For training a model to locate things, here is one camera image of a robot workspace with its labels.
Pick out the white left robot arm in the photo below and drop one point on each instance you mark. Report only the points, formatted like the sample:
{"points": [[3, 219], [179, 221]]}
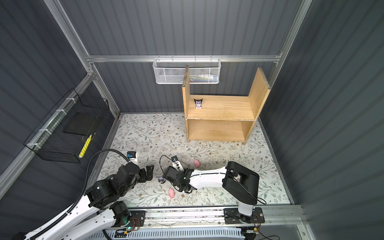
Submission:
{"points": [[97, 209]]}

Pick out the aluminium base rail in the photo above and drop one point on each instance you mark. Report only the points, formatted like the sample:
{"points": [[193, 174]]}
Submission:
{"points": [[203, 216]]}

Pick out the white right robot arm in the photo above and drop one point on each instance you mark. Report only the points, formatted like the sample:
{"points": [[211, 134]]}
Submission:
{"points": [[241, 182]]}

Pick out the items in mesh basket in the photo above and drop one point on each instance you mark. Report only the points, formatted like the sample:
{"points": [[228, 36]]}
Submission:
{"points": [[204, 79]]}

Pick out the white vented cover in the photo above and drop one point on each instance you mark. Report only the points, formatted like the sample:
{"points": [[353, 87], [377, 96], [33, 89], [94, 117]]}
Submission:
{"points": [[220, 233]]}

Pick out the pink pig toy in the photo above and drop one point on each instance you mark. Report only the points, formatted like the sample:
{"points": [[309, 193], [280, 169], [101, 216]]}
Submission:
{"points": [[171, 193], [197, 163]]}

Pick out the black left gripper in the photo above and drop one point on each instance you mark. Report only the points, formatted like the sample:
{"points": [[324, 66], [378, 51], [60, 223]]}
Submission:
{"points": [[144, 178]]}

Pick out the wooden shelf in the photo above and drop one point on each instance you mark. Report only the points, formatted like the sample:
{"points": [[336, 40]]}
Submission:
{"points": [[224, 118]]}

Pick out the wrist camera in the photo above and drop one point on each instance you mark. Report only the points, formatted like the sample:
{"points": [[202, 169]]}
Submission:
{"points": [[132, 156], [177, 164]]}

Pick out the yellow marker pen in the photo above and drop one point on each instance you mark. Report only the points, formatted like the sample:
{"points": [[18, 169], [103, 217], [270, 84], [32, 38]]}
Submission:
{"points": [[85, 146]]}

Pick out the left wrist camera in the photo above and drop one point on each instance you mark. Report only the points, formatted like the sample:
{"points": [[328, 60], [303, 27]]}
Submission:
{"points": [[132, 156]]}

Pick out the black wire basket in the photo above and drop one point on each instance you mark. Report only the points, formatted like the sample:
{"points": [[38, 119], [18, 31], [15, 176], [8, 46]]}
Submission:
{"points": [[63, 135]]}

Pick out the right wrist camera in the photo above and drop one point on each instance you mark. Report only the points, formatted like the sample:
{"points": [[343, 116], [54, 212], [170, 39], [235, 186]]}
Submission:
{"points": [[177, 164]]}

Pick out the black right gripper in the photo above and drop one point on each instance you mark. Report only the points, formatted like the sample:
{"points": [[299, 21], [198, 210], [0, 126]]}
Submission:
{"points": [[185, 171]]}

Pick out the purple black cat figurine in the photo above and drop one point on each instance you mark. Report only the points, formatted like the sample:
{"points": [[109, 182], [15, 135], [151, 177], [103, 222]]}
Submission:
{"points": [[161, 180], [198, 103]]}

